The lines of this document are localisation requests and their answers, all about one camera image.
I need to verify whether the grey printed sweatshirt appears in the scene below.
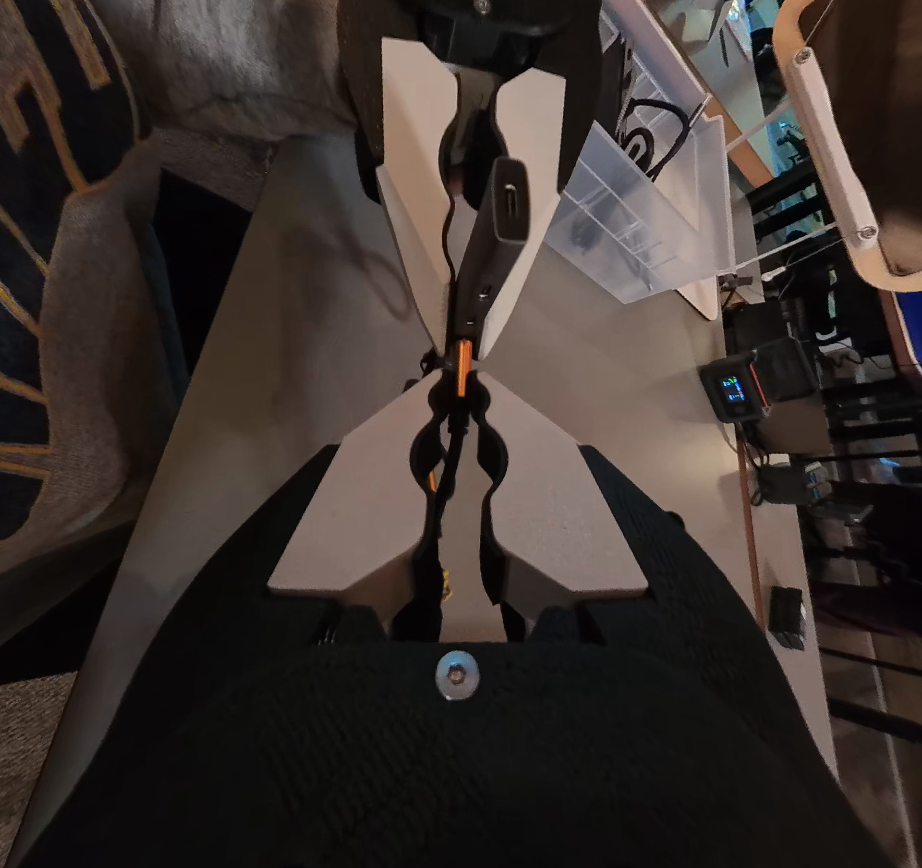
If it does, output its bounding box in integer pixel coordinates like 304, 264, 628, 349
0, 0, 361, 581

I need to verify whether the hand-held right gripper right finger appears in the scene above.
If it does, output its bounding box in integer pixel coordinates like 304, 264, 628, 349
466, 371, 647, 642

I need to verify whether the small black battery pack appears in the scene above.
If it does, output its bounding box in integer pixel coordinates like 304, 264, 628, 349
765, 586, 805, 650

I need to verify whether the black orange usb-c cable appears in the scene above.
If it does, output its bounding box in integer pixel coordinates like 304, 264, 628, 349
421, 338, 476, 606

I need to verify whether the black power station with display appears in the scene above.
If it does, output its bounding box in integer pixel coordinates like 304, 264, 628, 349
700, 349, 820, 422

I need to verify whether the bentwood armchair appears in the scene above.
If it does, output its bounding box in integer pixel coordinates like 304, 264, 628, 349
772, 0, 922, 294

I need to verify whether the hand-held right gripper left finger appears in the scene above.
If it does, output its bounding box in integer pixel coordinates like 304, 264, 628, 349
267, 371, 456, 640

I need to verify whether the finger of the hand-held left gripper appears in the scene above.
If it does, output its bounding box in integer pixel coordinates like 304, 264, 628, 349
376, 38, 463, 350
477, 64, 577, 354

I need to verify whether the clear plastic organizer box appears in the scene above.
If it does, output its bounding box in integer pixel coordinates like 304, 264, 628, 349
544, 18, 737, 305

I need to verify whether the black metal rack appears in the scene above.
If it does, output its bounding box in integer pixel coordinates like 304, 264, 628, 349
742, 155, 922, 739

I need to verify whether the black charger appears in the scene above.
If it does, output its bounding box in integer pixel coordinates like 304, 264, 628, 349
752, 463, 824, 506

